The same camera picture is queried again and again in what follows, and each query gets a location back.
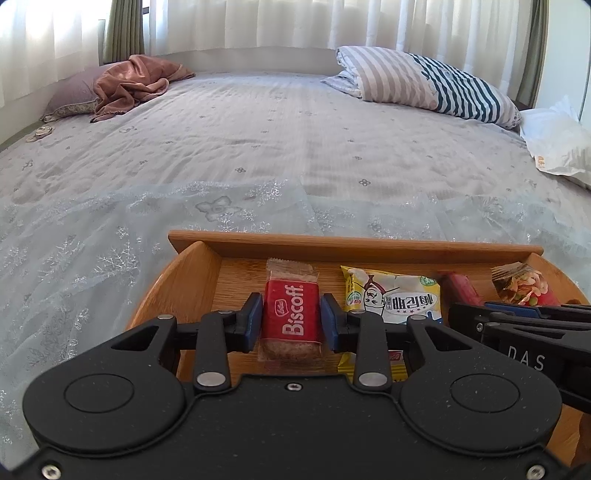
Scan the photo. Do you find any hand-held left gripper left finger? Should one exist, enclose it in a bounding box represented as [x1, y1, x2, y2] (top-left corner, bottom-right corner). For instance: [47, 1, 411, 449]
[110, 293, 264, 393]

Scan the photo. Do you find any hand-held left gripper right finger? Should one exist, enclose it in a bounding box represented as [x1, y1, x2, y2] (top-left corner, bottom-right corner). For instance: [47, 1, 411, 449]
[320, 294, 472, 394]

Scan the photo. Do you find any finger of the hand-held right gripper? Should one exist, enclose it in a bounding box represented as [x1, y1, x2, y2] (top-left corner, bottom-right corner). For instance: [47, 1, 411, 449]
[480, 322, 591, 344]
[450, 302, 591, 340]

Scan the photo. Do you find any red mixed nut packet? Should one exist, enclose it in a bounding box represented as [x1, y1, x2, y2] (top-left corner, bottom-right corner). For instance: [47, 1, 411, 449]
[490, 261, 561, 306]

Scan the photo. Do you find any red biscuit packet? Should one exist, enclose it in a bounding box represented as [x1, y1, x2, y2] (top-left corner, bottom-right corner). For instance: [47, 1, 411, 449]
[259, 258, 324, 370]

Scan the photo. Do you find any wooden tray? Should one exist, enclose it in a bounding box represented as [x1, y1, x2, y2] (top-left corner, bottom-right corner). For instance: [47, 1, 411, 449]
[127, 230, 591, 462]

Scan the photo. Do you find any dark red long snack packet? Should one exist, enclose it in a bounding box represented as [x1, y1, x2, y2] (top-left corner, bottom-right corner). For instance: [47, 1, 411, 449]
[438, 272, 485, 305]

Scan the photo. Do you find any yellow and white snack packet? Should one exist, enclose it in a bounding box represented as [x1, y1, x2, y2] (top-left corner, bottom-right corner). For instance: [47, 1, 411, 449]
[338, 265, 441, 381]

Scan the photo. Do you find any white plastic bag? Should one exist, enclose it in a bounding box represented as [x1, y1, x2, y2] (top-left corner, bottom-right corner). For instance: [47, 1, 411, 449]
[519, 95, 591, 178]

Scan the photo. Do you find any grey floral bedsheet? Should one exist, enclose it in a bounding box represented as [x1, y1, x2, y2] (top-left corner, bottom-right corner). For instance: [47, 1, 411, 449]
[0, 69, 591, 222]

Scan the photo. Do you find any striped folded duvet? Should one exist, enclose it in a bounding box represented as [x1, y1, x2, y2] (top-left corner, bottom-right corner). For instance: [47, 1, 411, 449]
[321, 45, 522, 130]

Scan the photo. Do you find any green curtain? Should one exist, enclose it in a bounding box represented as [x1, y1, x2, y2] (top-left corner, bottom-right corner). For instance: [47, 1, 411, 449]
[512, 0, 548, 104]
[102, 0, 148, 63]

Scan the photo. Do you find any pink cloth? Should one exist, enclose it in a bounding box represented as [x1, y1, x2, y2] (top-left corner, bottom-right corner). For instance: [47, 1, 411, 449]
[90, 54, 195, 123]

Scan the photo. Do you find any small fabric flower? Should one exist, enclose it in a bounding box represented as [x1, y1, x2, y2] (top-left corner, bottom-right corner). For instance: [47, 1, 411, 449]
[25, 124, 55, 143]

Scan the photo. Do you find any purple pillow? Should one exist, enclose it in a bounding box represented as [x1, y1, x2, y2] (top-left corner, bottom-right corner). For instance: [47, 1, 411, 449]
[41, 65, 116, 121]

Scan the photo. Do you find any white sheer curtain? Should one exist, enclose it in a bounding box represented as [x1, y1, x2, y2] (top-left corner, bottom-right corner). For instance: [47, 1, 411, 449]
[0, 0, 532, 109]

